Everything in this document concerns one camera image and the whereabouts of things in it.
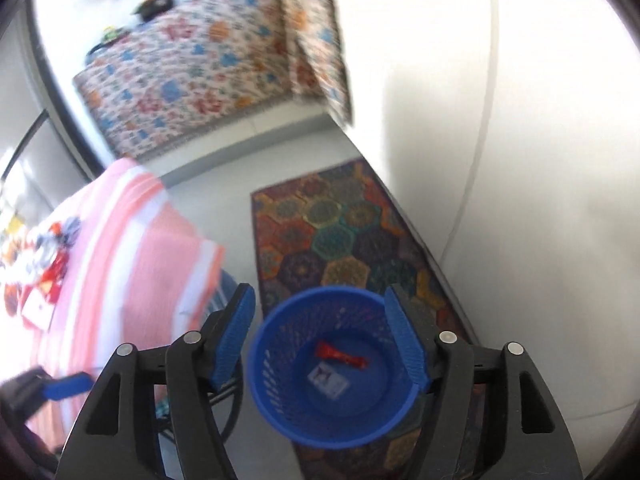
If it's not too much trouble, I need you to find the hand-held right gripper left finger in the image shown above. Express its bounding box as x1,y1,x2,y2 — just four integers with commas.
55,282,257,480

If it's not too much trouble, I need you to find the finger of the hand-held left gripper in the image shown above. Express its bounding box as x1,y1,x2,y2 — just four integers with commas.
42,372,94,404

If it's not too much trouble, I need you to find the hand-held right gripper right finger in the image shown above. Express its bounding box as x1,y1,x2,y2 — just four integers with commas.
384,283,584,480

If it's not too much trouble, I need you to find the blue mesh plastic basket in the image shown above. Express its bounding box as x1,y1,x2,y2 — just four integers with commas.
247,286,431,449

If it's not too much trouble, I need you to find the crushed red can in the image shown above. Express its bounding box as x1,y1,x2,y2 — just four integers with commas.
42,254,71,287

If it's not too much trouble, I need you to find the red crumpled wrapper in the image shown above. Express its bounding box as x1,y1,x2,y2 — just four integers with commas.
316,341,369,369

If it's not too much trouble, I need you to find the small white card packet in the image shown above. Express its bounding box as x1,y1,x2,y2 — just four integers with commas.
308,363,350,400

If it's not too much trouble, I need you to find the hexagon patterned rug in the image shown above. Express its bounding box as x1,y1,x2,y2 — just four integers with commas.
250,157,482,480

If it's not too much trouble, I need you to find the patterned cloth covered chair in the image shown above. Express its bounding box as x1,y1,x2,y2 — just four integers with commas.
72,0,354,161

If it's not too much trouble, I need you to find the dark green countertop object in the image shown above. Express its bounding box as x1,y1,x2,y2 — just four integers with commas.
87,27,132,57

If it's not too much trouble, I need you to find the black orange countertop object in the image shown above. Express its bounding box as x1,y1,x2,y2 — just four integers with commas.
132,0,179,22

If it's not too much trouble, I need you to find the black door frame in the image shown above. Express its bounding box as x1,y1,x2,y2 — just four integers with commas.
24,0,103,178

